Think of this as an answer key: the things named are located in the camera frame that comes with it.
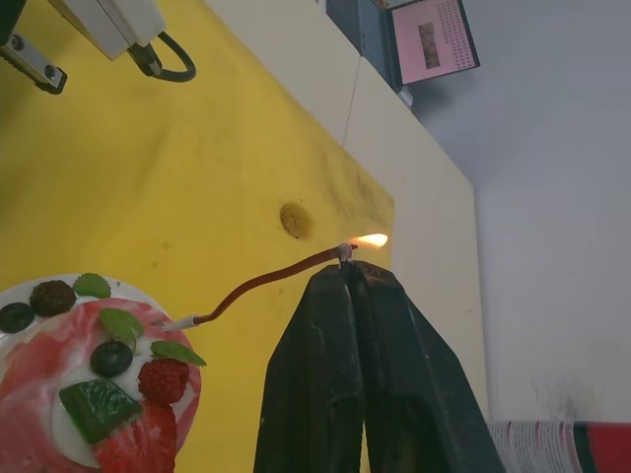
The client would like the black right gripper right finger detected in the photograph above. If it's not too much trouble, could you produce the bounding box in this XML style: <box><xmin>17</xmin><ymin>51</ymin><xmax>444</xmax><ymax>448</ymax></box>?
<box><xmin>346</xmin><ymin>259</ymin><xmax>508</xmax><ymax>473</ymax></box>

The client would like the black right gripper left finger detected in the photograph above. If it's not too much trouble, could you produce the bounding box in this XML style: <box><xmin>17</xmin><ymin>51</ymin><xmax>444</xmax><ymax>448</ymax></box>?
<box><xmin>252</xmin><ymin>264</ymin><xmax>365</xmax><ymax>473</ymax></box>

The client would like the bent red candle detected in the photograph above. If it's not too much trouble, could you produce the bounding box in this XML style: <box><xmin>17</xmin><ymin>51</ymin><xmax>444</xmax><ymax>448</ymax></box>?
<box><xmin>170</xmin><ymin>239</ymin><xmax>361</xmax><ymax>331</ymax></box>

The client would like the pink fruit-topped cake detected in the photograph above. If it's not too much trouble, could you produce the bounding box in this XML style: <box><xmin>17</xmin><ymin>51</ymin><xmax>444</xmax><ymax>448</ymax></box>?
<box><xmin>0</xmin><ymin>272</ymin><xmax>209</xmax><ymax>473</ymax></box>

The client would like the yellow table mat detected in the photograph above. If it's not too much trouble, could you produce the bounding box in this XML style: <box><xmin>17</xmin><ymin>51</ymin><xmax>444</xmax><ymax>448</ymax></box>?
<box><xmin>0</xmin><ymin>0</ymin><xmax>396</xmax><ymax>473</ymax></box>

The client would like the open laptop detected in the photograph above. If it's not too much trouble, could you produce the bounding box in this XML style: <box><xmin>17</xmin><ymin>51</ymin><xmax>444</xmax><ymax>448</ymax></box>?
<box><xmin>324</xmin><ymin>0</ymin><xmax>482</xmax><ymax>93</ymax></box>

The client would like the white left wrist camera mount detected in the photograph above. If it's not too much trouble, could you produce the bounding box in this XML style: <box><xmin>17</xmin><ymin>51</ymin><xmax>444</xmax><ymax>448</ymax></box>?
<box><xmin>48</xmin><ymin>0</ymin><xmax>167</xmax><ymax>62</ymax></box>

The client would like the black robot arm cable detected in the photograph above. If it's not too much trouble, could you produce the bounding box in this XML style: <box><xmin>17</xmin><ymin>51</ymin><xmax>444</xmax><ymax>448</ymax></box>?
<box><xmin>128</xmin><ymin>31</ymin><xmax>198</xmax><ymax>83</ymax></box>

